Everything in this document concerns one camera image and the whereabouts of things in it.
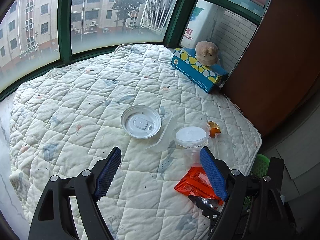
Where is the clear small plastic tray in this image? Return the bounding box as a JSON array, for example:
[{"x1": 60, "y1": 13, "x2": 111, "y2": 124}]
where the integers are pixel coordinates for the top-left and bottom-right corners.
[{"x1": 215, "y1": 133, "x2": 238, "y2": 169}]

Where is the orange snack wrapper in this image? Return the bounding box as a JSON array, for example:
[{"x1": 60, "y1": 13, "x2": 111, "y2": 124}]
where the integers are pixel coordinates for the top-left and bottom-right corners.
[{"x1": 174, "y1": 166, "x2": 224, "y2": 206}]

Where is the clear rectangular plastic container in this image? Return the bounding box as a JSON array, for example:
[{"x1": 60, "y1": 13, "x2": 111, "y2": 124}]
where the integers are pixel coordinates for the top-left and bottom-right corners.
[{"x1": 145, "y1": 114, "x2": 177, "y2": 153}]

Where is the white round plastic lid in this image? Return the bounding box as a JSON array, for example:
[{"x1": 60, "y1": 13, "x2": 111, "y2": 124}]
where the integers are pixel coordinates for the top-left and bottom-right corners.
[{"x1": 120, "y1": 105, "x2": 162, "y2": 139}]

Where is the clear cup with white lid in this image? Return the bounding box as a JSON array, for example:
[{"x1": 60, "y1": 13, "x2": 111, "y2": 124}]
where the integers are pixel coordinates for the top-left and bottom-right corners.
[{"x1": 173, "y1": 121, "x2": 210, "y2": 167}]

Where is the green plastic basket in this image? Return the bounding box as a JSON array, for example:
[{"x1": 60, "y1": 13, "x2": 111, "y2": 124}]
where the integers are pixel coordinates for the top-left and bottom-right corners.
[{"x1": 243, "y1": 154, "x2": 270, "y2": 213}]

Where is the white quilted mattress pad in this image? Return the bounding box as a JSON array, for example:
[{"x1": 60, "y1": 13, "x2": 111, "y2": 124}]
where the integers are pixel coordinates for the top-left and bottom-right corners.
[{"x1": 10, "y1": 44, "x2": 262, "y2": 239}]

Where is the brown wooden wardrobe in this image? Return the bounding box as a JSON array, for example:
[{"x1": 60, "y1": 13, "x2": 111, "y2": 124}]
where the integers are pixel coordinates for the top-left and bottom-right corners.
[{"x1": 222, "y1": 0, "x2": 319, "y2": 135}]

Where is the beige plush toy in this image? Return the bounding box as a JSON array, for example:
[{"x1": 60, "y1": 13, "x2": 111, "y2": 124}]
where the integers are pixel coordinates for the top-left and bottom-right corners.
[{"x1": 195, "y1": 41, "x2": 219, "y2": 66}]

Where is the green window frame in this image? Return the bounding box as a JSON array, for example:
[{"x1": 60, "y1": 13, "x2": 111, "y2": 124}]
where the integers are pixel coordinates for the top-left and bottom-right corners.
[{"x1": 1, "y1": 0, "x2": 266, "y2": 99}]

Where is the orange peel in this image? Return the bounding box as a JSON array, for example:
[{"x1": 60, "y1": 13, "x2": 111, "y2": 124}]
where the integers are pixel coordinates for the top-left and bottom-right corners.
[{"x1": 208, "y1": 121, "x2": 221, "y2": 138}]

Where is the blue yellow tissue box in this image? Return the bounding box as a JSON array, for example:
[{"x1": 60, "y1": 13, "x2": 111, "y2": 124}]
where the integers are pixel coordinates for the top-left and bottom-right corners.
[{"x1": 171, "y1": 48, "x2": 229, "y2": 93}]

